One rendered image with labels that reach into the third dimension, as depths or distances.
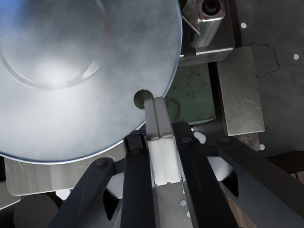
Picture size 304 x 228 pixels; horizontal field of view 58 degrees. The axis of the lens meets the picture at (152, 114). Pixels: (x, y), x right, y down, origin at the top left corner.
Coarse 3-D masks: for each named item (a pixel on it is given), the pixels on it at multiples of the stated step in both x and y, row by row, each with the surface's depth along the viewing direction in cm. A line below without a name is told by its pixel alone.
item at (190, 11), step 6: (192, 0) 30; (186, 6) 30; (192, 6) 30; (186, 12) 30; (192, 12) 30; (186, 18) 30; (192, 18) 30; (192, 24) 30; (198, 24) 30; (198, 30) 30
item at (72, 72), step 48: (0, 0) 31; (48, 0) 31; (96, 0) 31; (144, 0) 31; (0, 48) 30; (48, 48) 30; (96, 48) 30; (144, 48) 30; (0, 96) 30; (48, 96) 30; (96, 96) 30; (0, 144) 30; (48, 144) 30; (96, 144) 30
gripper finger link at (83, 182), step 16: (96, 160) 14; (112, 160) 14; (96, 176) 12; (80, 192) 12; (96, 192) 11; (64, 208) 11; (80, 208) 11; (96, 208) 11; (112, 208) 13; (48, 224) 10; (64, 224) 10; (80, 224) 10; (96, 224) 11; (112, 224) 13
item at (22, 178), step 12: (120, 144) 30; (96, 156) 30; (108, 156) 30; (120, 156) 30; (12, 168) 30; (24, 168) 30; (36, 168) 30; (48, 168) 30; (60, 168) 30; (72, 168) 30; (84, 168) 30; (12, 180) 30; (24, 180) 30; (36, 180) 30; (48, 180) 30; (60, 180) 30; (72, 180) 30; (12, 192) 30; (24, 192) 30; (36, 192) 30
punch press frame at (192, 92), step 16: (176, 80) 44; (192, 80) 44; (208, 80) 44; (144, 96) 44; (176, 96) 44; (192, 96) 44; (208, 96) 44; (176, 112) 44; (192, 112) 43; (208, 112) 43; (192, 128) 89
